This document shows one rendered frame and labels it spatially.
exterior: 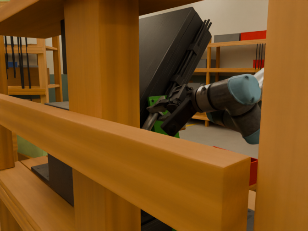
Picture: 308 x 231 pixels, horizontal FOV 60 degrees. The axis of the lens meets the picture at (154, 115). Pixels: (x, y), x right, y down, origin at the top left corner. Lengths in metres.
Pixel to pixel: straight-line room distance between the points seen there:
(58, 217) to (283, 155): 0.83
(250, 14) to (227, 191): 6.74
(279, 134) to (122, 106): 0.32
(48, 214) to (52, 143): 0.48
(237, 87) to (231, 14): 6.53
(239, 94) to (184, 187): 0.41
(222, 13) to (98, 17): 6.85
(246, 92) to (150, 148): 0.38
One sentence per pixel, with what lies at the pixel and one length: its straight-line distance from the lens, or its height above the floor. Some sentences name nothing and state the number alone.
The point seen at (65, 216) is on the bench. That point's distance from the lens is 1.00.
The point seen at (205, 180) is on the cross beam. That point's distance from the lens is 0.27.
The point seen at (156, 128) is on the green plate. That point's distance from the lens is 0.92.
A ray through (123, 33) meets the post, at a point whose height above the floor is 1.43.
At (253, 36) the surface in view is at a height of 2.08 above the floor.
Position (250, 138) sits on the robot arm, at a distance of 0.74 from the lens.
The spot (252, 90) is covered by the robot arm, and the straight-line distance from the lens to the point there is 0.67.
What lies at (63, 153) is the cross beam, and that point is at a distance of 0.54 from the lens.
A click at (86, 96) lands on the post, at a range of 0.53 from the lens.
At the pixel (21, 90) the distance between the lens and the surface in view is 3.39.
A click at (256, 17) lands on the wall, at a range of 6.88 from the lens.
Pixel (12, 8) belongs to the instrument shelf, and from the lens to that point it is 0.81.
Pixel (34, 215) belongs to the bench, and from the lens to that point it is 1.04.
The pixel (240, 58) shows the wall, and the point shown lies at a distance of 6.91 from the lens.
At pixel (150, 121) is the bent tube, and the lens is 0.86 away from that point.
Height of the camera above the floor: 1.36
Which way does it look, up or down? 9 degrees down
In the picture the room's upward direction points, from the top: straight up
